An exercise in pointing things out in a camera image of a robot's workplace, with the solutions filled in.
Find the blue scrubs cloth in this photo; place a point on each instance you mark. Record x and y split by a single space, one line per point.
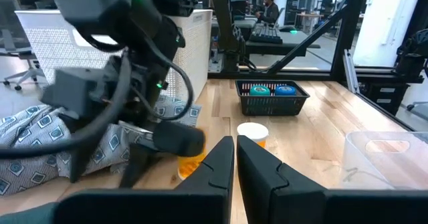
20 215

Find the black computer mouse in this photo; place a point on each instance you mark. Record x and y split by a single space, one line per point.
287 28

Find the clear plastic bin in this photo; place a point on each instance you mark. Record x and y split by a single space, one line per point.
368 170

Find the black drawer cabinet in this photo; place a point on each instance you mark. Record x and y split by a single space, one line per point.
384 98

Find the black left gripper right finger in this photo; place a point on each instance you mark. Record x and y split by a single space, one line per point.
267 190

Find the aluminium rail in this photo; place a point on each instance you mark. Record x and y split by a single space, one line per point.
351 73

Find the black desk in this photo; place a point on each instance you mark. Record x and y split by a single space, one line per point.
284 48

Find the black slotted plastic basket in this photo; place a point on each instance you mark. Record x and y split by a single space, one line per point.
271 107

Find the white perforated laundry basket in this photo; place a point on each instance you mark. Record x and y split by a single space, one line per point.
50 40

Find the grey office chair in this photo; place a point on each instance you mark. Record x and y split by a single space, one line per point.
26 75

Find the person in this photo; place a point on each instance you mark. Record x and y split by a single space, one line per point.
269 11

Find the black machine beside table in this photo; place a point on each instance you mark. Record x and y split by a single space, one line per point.
413 60

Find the black diagonal frame brace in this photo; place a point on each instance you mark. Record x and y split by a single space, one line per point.
307 38

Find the black horizontal frame rail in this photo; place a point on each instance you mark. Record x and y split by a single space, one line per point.
301 74

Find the blue round container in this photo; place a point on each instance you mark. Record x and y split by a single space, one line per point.
285 90

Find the teal round container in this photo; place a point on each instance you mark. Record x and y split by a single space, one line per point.
259 90

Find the black keyboard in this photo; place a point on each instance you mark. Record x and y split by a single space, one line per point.
265 35

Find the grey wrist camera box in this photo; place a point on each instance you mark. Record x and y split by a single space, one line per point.
70 90

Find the black upright frame post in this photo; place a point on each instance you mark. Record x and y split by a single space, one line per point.
347 33

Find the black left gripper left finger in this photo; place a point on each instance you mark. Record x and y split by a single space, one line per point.
207 197

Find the grey patterned hospital gown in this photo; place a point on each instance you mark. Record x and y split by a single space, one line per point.
33 170

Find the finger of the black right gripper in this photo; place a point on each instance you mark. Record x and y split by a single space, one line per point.
180 138
138 164

